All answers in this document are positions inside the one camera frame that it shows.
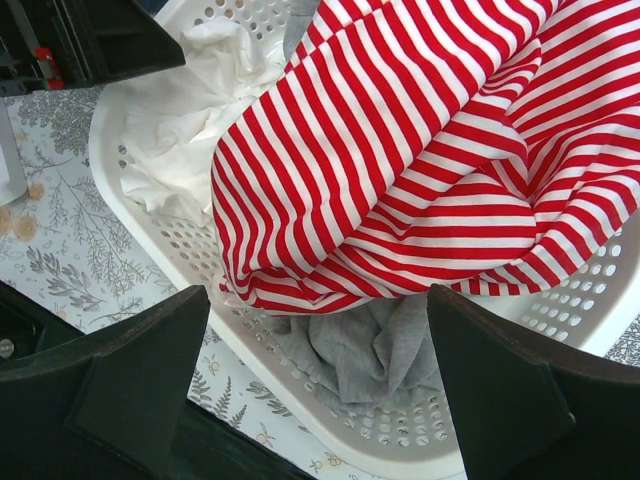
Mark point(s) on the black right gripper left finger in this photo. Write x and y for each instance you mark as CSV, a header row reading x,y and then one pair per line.
x,y
105,405

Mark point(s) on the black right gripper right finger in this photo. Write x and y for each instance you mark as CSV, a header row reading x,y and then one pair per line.
x,y
525,406

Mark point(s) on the red white striped tank top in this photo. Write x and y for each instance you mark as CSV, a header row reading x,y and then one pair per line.
x,y
492,146

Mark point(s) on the floral patterned table mat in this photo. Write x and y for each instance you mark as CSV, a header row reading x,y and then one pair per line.
x,y
62,246

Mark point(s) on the grey crumpled garment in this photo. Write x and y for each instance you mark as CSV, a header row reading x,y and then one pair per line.
x,y
377,355

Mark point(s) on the white crumpled garment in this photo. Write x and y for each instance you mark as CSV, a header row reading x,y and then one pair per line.
x,y
175,118

